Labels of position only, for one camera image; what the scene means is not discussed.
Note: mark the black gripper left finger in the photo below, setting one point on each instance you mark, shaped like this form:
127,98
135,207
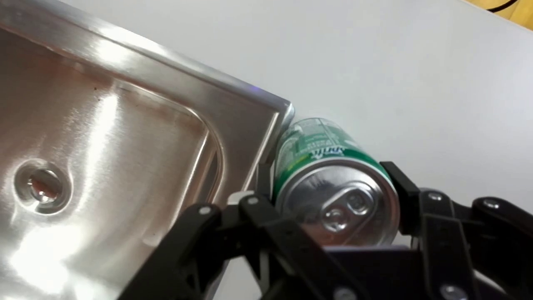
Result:
267,243

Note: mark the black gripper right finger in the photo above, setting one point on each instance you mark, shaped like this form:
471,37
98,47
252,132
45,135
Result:
443,233

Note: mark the green drink can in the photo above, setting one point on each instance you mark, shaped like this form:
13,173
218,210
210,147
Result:
333,200

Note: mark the stainless steel sink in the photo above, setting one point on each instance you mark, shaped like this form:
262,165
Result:
110,138

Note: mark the sink drain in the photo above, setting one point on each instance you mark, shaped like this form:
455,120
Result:
43,185

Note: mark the yellow object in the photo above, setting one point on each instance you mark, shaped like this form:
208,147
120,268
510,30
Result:
513,10

